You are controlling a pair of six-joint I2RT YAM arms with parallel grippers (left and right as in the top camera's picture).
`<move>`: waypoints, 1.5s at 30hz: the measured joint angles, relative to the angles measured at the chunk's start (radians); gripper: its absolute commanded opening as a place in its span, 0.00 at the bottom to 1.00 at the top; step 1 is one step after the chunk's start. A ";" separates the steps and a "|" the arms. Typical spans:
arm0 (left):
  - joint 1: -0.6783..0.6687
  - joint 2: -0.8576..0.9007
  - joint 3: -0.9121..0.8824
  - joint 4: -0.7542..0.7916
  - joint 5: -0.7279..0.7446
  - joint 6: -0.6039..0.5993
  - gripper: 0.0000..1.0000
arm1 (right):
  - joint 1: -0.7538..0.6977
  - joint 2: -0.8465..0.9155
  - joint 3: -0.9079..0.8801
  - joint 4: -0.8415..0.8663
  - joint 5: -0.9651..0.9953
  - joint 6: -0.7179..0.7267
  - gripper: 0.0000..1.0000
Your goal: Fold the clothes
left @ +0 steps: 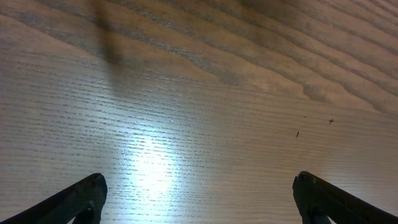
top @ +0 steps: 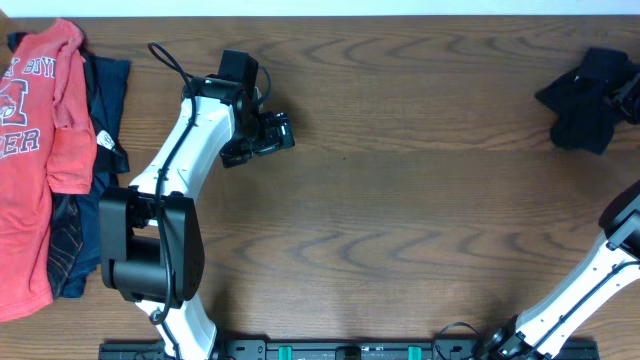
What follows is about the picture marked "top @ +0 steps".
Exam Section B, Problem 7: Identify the black polo shirt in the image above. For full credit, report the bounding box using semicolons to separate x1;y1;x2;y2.
535;47;639;155

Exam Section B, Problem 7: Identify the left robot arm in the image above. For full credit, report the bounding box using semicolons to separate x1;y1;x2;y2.
99;42;295;359

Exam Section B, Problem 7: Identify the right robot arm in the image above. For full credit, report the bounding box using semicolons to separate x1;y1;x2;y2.
476;67;639;359

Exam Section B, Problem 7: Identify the navy blue t-shirt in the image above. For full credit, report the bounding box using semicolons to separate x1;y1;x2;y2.
61;53;131;298

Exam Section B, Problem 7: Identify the red printed t-shirt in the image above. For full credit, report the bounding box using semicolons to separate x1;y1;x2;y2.
1;19;97;322

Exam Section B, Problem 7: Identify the black orange patterned garment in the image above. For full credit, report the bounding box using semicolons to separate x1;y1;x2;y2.
47;194;84;299

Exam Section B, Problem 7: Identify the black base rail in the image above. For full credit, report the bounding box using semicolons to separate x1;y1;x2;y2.
97;338;600;360

